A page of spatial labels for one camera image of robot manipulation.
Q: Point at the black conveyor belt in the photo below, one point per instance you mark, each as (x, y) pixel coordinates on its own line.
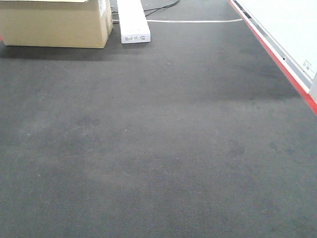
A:
(197, 134)

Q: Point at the long white box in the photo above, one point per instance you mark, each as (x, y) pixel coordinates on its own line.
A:
(132, 22)

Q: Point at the cardboard box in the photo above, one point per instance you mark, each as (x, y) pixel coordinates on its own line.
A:
(56, 23)

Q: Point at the white conveyor side rail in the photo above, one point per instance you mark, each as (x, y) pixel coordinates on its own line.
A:
(287, 29)

